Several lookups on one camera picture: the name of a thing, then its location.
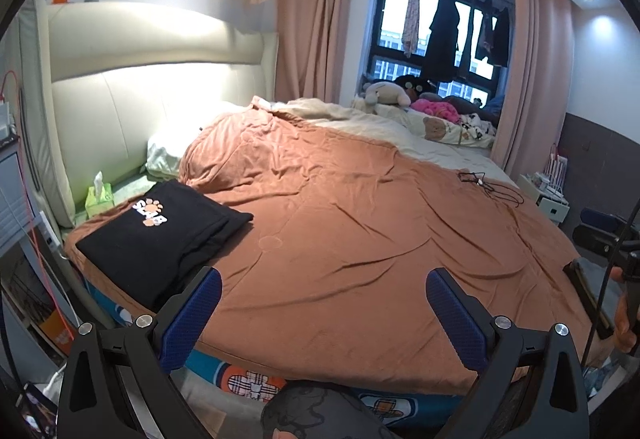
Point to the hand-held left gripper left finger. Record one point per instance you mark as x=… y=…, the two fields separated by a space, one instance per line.
x=192 y=319

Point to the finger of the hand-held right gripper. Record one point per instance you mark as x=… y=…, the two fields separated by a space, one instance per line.
x=600 y=217

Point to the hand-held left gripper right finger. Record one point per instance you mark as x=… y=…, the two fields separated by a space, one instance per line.
x=457 y=319

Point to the dark grey cloth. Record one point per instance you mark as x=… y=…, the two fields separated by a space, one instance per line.
x=587 y=291

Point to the black paw print garment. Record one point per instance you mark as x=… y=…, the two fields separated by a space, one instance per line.
x=125 y=244

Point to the person's right hand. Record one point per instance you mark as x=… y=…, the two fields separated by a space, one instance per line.
x=627 y=319

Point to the white nightstand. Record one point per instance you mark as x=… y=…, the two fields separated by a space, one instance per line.
x=550 y=209

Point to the blue printed bed sheet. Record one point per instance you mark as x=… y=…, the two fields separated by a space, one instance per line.
x=380 y=406

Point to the orange box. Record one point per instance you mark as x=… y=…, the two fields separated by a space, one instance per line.
x=57 y=334

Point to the orange blanket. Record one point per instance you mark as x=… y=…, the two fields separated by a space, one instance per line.
x=350 y=219

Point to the green tissue box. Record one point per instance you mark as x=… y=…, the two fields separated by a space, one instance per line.
x=97 y=201

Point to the dark blue cloth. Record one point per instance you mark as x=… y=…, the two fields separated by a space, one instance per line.
x=492 y=109

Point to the black white patterned cloth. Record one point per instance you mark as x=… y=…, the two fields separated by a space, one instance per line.
x=477 y=125

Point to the pink curtain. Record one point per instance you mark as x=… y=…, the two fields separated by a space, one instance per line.
x=310 y=19
x=540 y=69

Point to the white power strip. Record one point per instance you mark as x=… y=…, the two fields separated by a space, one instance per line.
x=50 y=231

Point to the white pillow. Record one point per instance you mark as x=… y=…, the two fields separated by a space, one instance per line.
x=165 y=154

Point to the small lit screen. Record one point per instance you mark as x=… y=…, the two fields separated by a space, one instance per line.
x=40 y=411

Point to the pink cloth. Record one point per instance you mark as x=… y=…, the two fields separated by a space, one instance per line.
x=435 y=110

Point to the dark hanging garment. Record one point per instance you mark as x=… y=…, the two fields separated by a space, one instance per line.
x=495 y=36
x=470 y=39

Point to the grey bedside cabinet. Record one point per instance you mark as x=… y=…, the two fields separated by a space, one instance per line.
x=20 y=199

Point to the dark plush toy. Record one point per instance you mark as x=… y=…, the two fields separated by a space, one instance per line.
x=417 y=86

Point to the white plush toy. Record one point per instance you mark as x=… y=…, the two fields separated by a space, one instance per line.
x=385 y=94

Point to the dark hanging coat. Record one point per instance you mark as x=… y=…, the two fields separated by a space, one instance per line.
x=442 y=34

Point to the cream padded headboard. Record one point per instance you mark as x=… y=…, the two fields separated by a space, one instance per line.
x=125 y=69

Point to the floral hanging garment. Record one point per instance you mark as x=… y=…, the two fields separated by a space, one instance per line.
x=411 y=19

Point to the dark framed window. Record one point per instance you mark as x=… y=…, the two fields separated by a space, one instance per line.
x=395 y=31

